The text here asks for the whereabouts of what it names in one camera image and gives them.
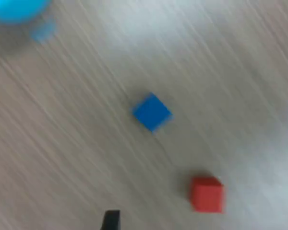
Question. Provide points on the red cube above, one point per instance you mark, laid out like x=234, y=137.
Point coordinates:
x=207, y=196

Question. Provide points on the light blue tape piece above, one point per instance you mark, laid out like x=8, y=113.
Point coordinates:
x=43, y=32

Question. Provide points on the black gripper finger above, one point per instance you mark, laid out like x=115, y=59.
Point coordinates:
x=111, y=221

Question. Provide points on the blue round bin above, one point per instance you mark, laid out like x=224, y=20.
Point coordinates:
x=14, y=9

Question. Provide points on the blue cube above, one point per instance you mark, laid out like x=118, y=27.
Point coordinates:
x=151, y=112

